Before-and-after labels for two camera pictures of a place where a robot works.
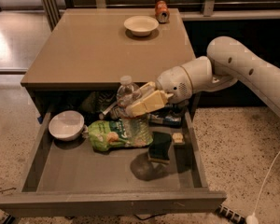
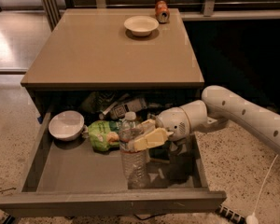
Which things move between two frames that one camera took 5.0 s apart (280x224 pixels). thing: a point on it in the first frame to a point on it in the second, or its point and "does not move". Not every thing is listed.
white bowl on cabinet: [141, 25] does not move
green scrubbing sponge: [159, 147] does not move
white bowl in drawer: [66, 125] does not move
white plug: [252, 219] does not move
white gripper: [174, 82] to [172, 122]
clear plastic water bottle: [137, 131] to [135, 165]
